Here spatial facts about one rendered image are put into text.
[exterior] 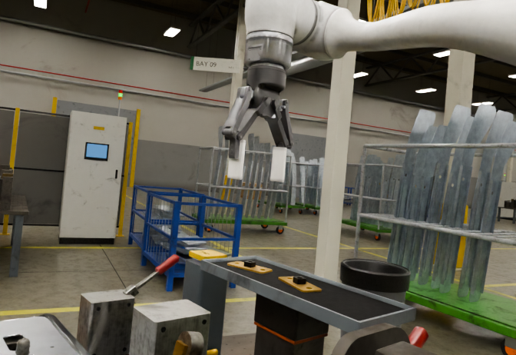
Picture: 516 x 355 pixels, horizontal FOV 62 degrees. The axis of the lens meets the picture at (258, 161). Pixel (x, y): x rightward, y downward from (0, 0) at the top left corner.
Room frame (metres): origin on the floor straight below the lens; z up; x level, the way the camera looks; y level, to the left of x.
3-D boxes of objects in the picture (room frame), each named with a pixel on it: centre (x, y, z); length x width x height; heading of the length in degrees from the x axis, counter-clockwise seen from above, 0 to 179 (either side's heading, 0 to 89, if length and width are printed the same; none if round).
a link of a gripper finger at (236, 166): (0.76, 0.04, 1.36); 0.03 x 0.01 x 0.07; 54
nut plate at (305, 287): (0.73, -0.09, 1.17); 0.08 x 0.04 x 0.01; 27
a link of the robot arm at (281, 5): (0.83, -0.01, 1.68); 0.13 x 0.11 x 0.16; 140
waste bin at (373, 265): (3.20, -0.94, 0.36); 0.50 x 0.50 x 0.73
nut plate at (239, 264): (0.82, 0.00, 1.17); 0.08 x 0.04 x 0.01; 55
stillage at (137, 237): (6.54, 1.34, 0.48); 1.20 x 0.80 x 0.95; 25
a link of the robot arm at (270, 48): (0.82, 0.00, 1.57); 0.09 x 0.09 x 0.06
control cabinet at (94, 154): (6.80, 2.58, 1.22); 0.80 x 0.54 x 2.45; 116
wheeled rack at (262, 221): (9.62, 0.30, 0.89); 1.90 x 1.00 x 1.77; 114
